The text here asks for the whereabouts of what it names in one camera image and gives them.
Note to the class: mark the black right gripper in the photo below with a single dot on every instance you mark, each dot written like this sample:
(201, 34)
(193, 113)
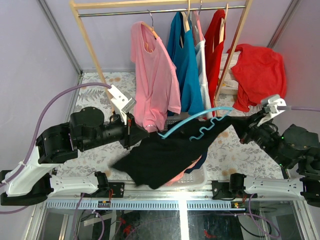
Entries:
(246, 136)

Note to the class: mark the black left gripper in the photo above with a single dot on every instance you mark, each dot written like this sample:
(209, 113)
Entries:
(134, 133)

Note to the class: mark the black printed t-shirt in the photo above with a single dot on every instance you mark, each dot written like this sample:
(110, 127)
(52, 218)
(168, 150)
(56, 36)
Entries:
(156, 161)

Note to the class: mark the blue plastic hanger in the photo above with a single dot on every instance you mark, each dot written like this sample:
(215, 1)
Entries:
(203, 126)

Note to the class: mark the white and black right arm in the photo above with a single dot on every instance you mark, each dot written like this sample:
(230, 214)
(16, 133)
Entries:
(295, 147)

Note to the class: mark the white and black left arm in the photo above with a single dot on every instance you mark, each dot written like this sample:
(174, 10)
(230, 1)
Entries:
(86, 130)

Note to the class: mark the pink t-shirt on hanger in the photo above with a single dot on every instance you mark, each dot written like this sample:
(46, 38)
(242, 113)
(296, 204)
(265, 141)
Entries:
(157, 86)

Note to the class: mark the salmon pink shirt in basket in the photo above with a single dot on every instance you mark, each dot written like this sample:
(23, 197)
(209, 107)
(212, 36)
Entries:
(181, 174)

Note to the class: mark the blue t-shirt on hanger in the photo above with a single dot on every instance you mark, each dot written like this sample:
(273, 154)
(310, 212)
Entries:
(181, 50)

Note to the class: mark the red t-shirt on hanger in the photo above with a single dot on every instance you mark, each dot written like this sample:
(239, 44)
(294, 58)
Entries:
(213, 59)

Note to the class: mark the wooden hanger under pink shirt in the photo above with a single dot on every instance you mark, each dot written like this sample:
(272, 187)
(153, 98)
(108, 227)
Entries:
(151, 28)

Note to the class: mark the white and pink hung shirt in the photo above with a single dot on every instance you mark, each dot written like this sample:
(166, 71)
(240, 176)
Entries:
(199, 45)

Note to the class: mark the wooden hanger under blue shirt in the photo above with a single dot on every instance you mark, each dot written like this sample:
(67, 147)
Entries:
(185, 26)

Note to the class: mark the wooden hanger under red shirt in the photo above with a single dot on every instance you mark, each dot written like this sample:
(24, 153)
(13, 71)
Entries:
(222, 27)

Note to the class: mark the floral patterned floor mat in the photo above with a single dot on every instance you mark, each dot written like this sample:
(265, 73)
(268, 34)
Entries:
(225, 156)

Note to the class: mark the red cloth pile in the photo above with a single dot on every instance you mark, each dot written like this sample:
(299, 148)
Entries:
(260, 73)

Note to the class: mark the navy garment in basket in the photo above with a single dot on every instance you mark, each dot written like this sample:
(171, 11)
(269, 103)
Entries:
(198, 164)

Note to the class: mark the white plastic laundry basket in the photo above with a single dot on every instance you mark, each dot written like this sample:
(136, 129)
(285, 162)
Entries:
(197, 178)

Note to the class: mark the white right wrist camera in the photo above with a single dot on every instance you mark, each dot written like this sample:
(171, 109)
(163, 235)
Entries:
(272, 106)

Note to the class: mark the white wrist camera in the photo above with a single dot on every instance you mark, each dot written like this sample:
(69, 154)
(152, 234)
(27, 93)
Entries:
(272, 106)
(122, 102)

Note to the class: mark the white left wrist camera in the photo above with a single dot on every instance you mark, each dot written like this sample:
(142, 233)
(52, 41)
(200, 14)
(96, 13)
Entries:
(122, 102)

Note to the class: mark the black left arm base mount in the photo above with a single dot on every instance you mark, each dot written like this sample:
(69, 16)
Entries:
(115, 190)

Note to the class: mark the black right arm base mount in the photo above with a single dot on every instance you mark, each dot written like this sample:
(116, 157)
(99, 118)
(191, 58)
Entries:
(221, 190)

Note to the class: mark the white slotted cable duct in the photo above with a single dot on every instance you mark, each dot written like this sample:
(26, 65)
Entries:
(192, 205)

